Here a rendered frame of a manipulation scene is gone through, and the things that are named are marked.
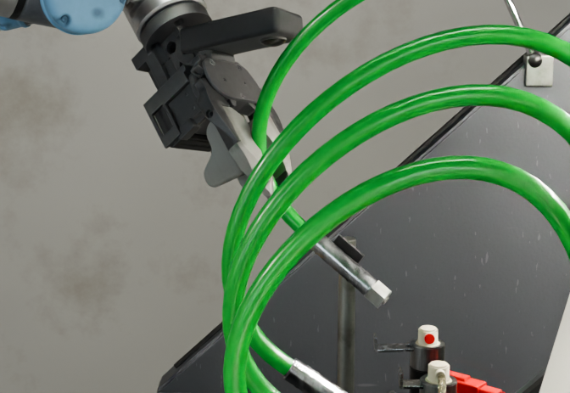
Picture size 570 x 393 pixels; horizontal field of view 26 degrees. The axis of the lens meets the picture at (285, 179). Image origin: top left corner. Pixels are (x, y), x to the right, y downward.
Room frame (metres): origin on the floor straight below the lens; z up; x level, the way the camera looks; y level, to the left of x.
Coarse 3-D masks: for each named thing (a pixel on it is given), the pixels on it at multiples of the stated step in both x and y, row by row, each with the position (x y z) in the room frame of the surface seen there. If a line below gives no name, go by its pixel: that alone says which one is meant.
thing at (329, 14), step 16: (336, 0) 1.07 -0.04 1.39; (352, 0) 1.06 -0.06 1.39; (320, 16) 1.07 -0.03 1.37; (336, 16) 1.07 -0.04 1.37; (304, 32) 1.08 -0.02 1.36; (320, 32) 1.08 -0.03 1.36; (288, 48) 1.09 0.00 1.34; (304, 48) 1.08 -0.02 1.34; (288, 64) 1.09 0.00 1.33; (272, 80) 1.09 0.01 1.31; (272, 96) 1.10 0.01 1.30; (256, 112) 1.10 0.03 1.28; (256, 128) 1.10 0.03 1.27; (256, 144) 1.10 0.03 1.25; (288, 208) 1.09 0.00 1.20; (288, 224) 1.09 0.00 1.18
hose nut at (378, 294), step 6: (378, 282) 1.05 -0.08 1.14; (372, 288) 1.05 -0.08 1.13; (378, 288) 1.05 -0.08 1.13; (384, 288) 1.05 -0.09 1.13; (366, 294) 1.05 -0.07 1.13; (372, 294) 1.05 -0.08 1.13; (378, 294) 1.04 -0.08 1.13; (384, 294) 1.05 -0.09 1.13; (390, 294) 1.06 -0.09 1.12; (372, 300) 1.05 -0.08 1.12; (378, 300) 1.04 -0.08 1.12; (384, 300) 1.05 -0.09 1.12; (378, 306) 1.05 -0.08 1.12
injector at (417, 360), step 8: (440, 344) 0.94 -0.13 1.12; (416, 352) 0.94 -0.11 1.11; (424, 352) 0.94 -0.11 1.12; (432, 352) 0.94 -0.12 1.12; (440, 352) 0.94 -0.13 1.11; (416, 360) 0.94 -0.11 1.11; (424, 360) 0.94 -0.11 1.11; (432, 360) 0.94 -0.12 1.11; (440, 360) 0.94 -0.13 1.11; (416, 368) 0.94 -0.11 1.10; (424, 368) 0.94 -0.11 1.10; (416, 376) 0.94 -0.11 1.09; (392, 392) 0.95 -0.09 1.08; (416, 392) 0.94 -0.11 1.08
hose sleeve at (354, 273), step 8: (320, 240) 1.07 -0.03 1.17; (328, 240) 1.07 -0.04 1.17; (312, 248) 1.07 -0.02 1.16; (320, 248) 1.07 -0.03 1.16; (328, 248) 1.07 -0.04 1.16; (336, 248) 1.07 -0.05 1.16; (320, 256) 1.07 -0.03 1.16; (328, 256) 1.07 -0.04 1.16; (336, 256) 1.06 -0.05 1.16; (344, 256) 1.07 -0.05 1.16; (328, 264) 1.07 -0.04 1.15; (336, 264) 1.06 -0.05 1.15; (344, 264) 1.06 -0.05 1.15; (352, 264) 1.06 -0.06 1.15; (344, 272) 1.06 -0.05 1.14; (352, 272) 1.06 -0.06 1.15; (360, 272) 1.06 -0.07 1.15; (368, 272) 1.07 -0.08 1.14; (352, 280) 1.06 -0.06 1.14; (360, 280) 1.05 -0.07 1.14; (368, 280) 1.05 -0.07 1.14; (376, 280) 1.06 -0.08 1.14; (360, 288) 1.05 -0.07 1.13; (368, 288) 1.05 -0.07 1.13
